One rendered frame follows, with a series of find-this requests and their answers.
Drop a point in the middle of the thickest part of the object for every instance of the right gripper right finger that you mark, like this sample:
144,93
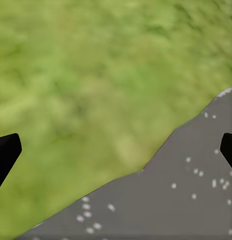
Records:
226,147

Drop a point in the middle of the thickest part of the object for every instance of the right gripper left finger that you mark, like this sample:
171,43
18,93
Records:
10,149

